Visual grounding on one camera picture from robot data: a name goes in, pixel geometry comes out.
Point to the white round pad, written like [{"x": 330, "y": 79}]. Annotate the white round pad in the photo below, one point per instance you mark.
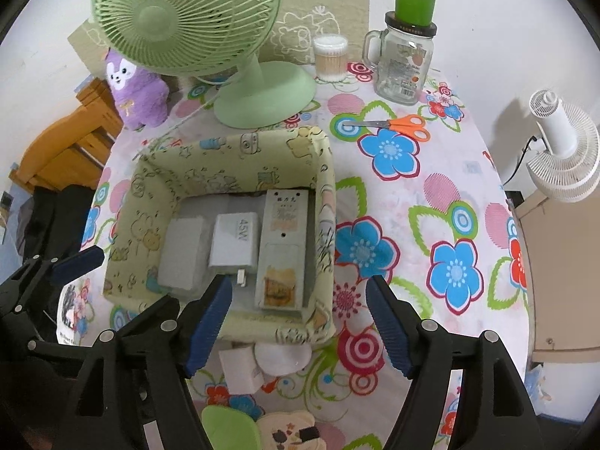
[{"x": 281, "y": 358}]

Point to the green oval case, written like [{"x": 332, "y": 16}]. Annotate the green oval case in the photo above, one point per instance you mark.
[{"x": 229, "y": 431}]

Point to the cotton swab container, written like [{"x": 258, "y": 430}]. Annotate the cotton swab container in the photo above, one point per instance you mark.
[{"x": 330, "y": 63}]

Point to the white printed tote bag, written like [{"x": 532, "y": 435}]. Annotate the white printed tote bag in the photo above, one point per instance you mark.
[{"x": 68, "y": 309}]

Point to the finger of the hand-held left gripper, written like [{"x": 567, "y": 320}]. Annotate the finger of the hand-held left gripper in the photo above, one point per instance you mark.
[
  {"x": 77, "y": 265},
  {"x": 51, "y": 349}
]

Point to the green plastic cup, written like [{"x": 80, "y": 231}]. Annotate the green plastic cup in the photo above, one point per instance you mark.
[{"x": 415, "y": 7}]

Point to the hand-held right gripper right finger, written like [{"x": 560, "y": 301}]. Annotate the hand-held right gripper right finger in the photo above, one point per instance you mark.
[{"x": 391, "y": 328}]

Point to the purple plush toy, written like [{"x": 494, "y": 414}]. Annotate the purple plush toy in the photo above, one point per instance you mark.
[{"x": 136, "y": 98}]

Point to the floral tablecloth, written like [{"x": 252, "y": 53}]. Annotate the floral tablecloth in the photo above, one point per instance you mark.
[{"x": 422, "y": 187}]

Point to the small white charger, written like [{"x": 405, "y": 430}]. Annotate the small white charger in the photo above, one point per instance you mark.
[{"x": 239, "y": 370}]

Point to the patterned fabric storage box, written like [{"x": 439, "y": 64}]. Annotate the patterned fabric storage box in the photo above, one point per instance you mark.
[{"x": 154, "y": 168}]

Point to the white power bank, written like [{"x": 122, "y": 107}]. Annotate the white power bank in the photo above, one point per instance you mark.
[{"x": 183, "y": 253}]

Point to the beige cabinet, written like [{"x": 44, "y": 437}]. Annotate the beige cabinet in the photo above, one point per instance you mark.
[{"x": 562, "y": 290}]

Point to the black clothing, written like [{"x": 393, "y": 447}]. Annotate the black clothing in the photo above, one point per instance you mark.
[{"x": 51, "y": 215}]

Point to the glass jar mug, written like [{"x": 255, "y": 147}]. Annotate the glass jar mug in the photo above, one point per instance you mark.
[{"x": 398, "y": 70}]

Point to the wooden chair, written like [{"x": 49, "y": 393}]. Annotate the wooden chair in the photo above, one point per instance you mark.
[{"x": 61, "y": 145}]

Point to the green desk fan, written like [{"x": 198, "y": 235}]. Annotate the green desk fan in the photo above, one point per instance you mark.
[{"x": 187, "y": 14}]

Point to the long white picture box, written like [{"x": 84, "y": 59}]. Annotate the long white picture box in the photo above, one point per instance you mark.
[{"x": 281, "y": 253}]

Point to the large white charger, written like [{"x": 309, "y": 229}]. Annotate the large white charger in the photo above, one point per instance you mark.
[{"x": 232, "y": 239}]

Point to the white clip fan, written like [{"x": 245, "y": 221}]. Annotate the white clip fan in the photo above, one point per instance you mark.
[{"x": 562, "y": 136}]

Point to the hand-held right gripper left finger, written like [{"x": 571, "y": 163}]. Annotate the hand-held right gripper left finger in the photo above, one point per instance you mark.
[{"x": 208, "y": 326}]

